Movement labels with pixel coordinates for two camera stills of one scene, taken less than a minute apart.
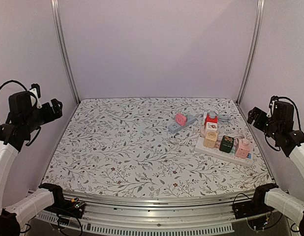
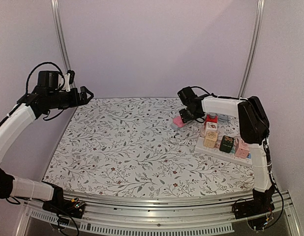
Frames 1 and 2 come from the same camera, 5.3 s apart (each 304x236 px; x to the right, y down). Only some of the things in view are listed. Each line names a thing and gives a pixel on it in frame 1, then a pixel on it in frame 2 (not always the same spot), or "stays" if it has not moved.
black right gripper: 259,118 to 187,115
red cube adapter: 208,119 stays
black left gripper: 50,115 to 76,101
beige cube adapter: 210,138 stays
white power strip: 215,152 stays
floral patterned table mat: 123,147 stays
